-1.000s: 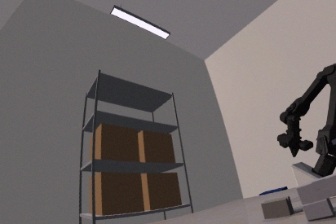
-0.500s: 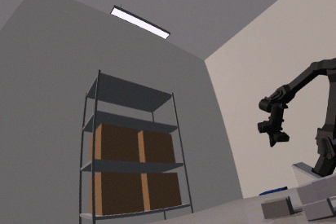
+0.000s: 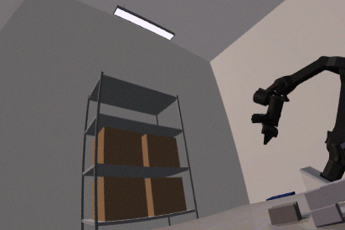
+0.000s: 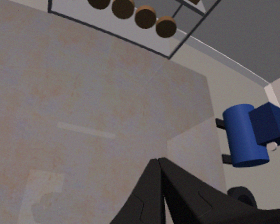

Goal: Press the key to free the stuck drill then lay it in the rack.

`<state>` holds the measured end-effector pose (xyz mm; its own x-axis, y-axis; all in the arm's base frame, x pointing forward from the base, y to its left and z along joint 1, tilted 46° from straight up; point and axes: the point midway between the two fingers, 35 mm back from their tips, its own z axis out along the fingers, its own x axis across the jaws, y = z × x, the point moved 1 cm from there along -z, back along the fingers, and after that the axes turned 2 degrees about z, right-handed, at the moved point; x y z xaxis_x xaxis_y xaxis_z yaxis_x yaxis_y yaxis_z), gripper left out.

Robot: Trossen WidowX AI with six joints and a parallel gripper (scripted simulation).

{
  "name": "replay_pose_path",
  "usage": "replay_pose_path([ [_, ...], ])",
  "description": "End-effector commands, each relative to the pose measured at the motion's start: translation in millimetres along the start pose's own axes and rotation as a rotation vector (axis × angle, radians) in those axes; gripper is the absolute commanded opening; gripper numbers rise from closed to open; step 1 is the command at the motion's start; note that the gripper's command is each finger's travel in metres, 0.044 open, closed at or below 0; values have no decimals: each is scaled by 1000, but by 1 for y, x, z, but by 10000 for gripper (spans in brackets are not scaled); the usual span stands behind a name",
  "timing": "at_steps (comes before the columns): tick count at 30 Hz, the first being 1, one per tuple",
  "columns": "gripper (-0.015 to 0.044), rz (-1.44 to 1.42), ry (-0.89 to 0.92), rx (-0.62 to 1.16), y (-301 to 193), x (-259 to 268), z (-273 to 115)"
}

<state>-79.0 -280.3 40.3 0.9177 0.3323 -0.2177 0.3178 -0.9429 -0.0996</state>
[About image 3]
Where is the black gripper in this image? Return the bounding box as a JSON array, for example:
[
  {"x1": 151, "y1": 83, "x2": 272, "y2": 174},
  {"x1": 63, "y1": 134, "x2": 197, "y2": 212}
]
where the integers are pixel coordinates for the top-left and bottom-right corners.
[{"x1": 261, "y1": 108, "x2": 281, "y2": 145}]

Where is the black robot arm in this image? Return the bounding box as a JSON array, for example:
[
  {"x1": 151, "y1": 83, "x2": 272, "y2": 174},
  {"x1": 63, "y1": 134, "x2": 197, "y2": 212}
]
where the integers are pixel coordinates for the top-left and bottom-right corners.
[{"x1": 253, "y1": 56, "x2": 345, "y2": 182}]

